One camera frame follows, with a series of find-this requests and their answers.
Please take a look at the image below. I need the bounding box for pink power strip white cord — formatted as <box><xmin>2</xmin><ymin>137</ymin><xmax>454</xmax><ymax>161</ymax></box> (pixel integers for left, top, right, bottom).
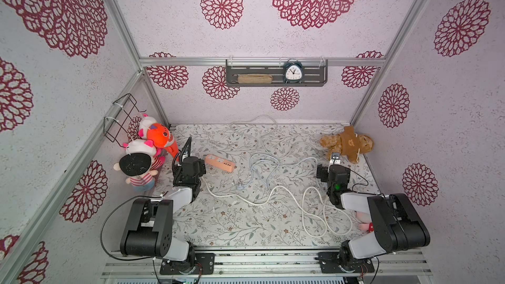
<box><xmin>199</xmin><ymin>153</ymin><xmax>354</xmax><ymax>239</ymax></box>

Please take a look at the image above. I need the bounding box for light blue power strip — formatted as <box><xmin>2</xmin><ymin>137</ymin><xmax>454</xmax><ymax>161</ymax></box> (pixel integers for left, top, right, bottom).
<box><xmin>234</xmin><ymin>141</ymin><xmax>329</xmax><ymax>191</ymax></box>

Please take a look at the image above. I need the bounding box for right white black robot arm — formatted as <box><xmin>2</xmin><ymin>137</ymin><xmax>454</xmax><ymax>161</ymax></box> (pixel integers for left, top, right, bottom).
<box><xmin>316</xmin><ymin>164</ymin><xmax>431</xmax><ymax>264</ymax></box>

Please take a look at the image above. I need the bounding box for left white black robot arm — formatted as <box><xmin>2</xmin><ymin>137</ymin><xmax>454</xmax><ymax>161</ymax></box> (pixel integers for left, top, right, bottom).
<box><xmin>120</xmin><ymin>138</ymin><xmax>206</xmax><ymax>264</ymax></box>

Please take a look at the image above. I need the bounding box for orange fish plush toy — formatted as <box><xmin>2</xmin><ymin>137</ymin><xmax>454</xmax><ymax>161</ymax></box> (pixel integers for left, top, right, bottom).
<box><xmin>138</xmin><ymin>114</ymin><xmax>179</xmax><ymax>160</ymax></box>

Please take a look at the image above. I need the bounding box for brown teddy bear plush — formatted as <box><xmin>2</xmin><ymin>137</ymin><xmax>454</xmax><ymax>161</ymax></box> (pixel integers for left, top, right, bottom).
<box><xmin>320</xmin><ymin>126</ymin><xmax>374</xmax><ymax>164</ymax></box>

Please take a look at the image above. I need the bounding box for black faced striped plush doll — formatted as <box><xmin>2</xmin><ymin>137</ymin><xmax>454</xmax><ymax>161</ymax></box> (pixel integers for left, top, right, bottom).
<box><xmin>113</xmin><ymin>139</ymin><xmax>166</xmax><ymax>192</ymax></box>

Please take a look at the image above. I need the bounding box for pink plush red dotted dress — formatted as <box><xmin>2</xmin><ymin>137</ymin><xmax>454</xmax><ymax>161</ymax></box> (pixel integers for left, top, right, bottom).
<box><xmin>356</xmin><ymin>212</ymin><xmax>374</xmax><ymax>232</ymax></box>

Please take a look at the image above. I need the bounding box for floral table mat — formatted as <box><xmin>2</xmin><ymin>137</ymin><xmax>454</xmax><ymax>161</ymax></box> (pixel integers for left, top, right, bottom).
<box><xmin>173</xmin><ymin>124</ymin><xmax>363</xmax><ymax>247</ymax></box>

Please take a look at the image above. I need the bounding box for tan pouch on shelf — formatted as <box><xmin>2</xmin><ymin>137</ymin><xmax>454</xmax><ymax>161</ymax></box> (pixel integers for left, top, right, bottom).
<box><xmin>238</xmin><ymin>74</ymin><xmax>273</xmax><ymax>85</ymax></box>

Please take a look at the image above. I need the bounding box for teal alarm clock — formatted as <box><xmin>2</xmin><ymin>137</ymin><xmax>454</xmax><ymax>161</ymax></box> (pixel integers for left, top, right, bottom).
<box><xmin>283</xmin><ymin>61</ymin><xmax>305</xmax><ymax>84</ymax></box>

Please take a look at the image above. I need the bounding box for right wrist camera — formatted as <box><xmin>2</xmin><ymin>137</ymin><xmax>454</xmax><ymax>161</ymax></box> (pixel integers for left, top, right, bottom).
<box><xmin>330</xmin><ymin>153</ymin><xmax>341</xmax><ymax>165</ymax></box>

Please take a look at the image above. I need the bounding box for black wire wall basket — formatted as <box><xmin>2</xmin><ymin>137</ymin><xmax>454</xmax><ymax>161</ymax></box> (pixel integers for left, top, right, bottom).
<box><xmin>102</xmin><ymin>93</ymin><xmax>145</xmax><ymax>147</ymax></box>

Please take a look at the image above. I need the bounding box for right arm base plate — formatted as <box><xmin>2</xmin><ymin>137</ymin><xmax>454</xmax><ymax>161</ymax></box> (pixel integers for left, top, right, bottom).
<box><xmin>315</xmin><ymin>251</ymin><xmax>375</xmax><ymax>273</ymax></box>

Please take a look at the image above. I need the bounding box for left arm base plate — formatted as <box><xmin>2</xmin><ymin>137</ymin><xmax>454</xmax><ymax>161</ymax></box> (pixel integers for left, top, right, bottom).
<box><xmin>159</xmin><ymin>252</ymin><xmax>216</xmax><ymax>276</ymax></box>

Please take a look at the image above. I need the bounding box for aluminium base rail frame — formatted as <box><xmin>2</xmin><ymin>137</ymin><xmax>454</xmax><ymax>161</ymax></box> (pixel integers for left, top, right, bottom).
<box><xmin>97</xmin><ymin>247</ymin><xmax>435</xmax><ymax>283</ymax></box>

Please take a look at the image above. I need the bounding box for grey wall shelf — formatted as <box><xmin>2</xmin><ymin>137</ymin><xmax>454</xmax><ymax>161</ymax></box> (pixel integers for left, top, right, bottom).
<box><xmin>225</xmin><ymin>59</ymin><xmax>328</xmax><ymax>88</ymax></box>

